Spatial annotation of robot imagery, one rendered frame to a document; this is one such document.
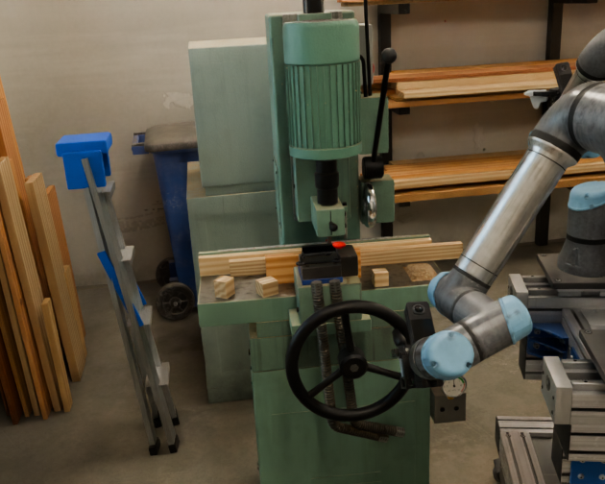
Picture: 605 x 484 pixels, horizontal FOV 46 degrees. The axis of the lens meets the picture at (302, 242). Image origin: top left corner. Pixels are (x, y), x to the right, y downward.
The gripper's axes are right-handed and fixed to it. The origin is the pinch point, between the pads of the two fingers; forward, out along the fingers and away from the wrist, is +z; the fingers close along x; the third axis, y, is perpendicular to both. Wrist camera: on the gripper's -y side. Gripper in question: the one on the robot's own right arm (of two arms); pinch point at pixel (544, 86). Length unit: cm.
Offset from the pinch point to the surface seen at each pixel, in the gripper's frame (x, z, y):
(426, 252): -63, -61, 24
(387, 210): -68, -44, 16
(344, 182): -80, -50, 4
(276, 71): -91, -41, -26
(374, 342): -83, -75, 38
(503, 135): 56, 178, 58
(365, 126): -70, -42, -7
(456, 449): -50, -17, 118
